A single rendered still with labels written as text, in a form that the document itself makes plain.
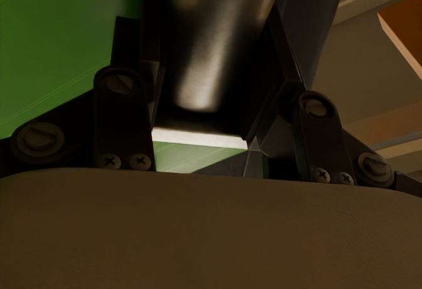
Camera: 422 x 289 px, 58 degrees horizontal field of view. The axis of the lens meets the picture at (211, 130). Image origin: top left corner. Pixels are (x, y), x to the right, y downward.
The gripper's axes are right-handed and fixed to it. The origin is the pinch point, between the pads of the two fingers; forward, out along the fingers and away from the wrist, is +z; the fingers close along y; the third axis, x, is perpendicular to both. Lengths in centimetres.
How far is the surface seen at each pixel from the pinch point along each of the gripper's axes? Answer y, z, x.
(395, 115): 200, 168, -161
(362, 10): 414, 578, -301
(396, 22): 41, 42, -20
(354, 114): 309, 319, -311
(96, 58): -3.6, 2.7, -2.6
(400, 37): 39, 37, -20
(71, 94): -4.6, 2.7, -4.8
